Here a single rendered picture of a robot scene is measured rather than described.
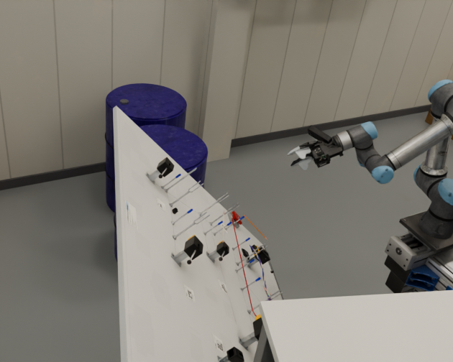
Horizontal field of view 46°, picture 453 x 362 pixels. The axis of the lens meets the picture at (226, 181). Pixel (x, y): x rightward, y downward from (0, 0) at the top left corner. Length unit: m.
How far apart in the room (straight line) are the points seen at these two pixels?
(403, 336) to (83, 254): 2.97
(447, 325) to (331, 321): 0.22
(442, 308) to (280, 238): 3.00
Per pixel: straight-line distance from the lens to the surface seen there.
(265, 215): 4.22
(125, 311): 1.27
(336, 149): 2.16
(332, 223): 4.33
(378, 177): 2.13
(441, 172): 2.49
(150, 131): 3.39
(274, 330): 0.94
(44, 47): 3.94
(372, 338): 0.99
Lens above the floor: 2.56
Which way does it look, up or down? 34 degrees down
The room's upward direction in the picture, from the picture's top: 9 degrees clockwise
